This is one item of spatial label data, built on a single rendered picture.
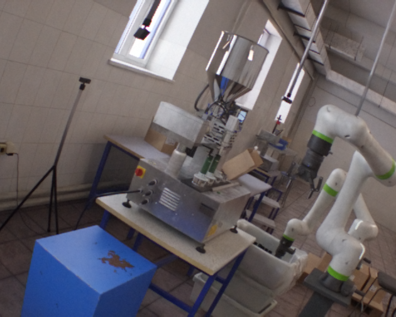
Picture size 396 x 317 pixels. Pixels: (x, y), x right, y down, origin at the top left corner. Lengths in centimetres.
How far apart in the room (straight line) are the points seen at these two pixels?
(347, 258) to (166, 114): 115
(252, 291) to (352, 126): 167
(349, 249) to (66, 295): 128
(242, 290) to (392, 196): 990
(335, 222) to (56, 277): 130
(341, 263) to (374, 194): 1051
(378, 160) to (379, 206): 1076
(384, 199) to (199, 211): 1062
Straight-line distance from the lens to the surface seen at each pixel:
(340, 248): 179
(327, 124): 145
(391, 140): 1226
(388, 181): 172
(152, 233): 196
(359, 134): 138
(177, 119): 201
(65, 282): 172
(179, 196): 198
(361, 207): 268
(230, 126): 204
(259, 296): 274
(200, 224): 196
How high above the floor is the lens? 151
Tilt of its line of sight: 11 degrees down
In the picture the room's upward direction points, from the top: 24 degrees clockwise
